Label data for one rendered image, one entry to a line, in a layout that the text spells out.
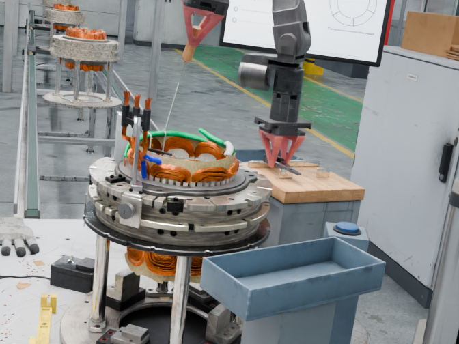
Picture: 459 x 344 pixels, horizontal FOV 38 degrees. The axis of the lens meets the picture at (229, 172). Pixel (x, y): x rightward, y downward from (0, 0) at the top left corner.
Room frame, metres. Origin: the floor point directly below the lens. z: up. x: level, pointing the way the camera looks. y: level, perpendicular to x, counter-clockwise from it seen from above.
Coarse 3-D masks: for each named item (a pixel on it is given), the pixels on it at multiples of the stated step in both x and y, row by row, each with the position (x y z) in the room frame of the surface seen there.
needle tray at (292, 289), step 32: (224, 256) 0.87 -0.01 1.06; (256, 256) 0.90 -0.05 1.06; (288, 256) 0.94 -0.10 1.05; (320, 256) 0.98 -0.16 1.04; (352, 256) 0.96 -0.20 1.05; (224, 288) 0.81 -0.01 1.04; (256, 288) 0.77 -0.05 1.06; (288, 288) 0.80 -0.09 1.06; (320, 288) 0.84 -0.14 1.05; (352, 288) 0.88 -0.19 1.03; (256, 320) 0.86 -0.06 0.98; (288, 320) 0.83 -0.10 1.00; (320, 320) 0.86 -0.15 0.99
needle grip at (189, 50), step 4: (192, 28) 1.12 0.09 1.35; (196, 28) 1.12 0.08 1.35; (200, 28) 1.12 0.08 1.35; (196, 32) 1.11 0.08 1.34; (196, 36) 1.12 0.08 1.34; (188, 44) 1.12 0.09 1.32; (184, 48) 1.13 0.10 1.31; (188, 48) 1.12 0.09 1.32; (192, 48) 1.12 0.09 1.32; (184, 52) 1.13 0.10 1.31; (188, 52) 1.12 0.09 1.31; (192, 52) 1.13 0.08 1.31; (184, 56) 1.13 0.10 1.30; (188, 56) 1.13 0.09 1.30; (192, 56) 1.13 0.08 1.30; (184, 60) 1.13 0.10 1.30; (188, 60) 1.13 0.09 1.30
